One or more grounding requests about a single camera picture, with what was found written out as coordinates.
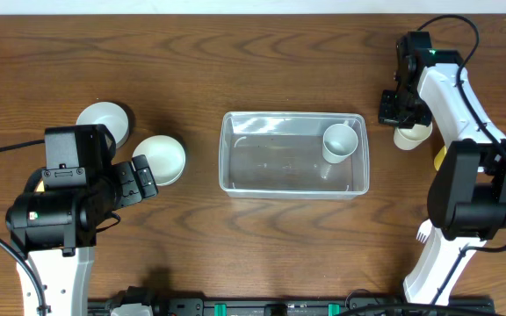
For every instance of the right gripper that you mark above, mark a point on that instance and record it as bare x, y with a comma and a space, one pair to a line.
387, 113

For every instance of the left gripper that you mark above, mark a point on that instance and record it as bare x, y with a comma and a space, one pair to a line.
137, 190

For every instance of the white cup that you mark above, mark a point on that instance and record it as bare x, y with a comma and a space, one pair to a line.
410, 138

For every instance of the white bowl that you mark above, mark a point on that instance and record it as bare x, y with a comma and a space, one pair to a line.
166, 158

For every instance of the yellow cup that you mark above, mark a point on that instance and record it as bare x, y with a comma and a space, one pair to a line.
438, 160

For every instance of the grey bowl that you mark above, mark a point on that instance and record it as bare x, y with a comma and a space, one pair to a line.
109, 114

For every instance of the grey cup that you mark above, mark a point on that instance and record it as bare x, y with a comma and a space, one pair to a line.
339, 142

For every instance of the yellow bowl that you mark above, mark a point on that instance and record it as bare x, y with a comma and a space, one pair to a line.
40, 187

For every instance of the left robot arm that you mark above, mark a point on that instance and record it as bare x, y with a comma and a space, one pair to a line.
54, 223

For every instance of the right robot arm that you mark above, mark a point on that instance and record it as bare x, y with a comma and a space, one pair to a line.
467, 199

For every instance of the clear plastic container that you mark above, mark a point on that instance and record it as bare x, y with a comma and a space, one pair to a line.
271, 154

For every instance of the pale pink plastic fork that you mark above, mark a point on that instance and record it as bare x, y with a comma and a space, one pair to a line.
424, 230

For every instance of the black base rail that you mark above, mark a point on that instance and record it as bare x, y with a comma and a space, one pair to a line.
141, 301

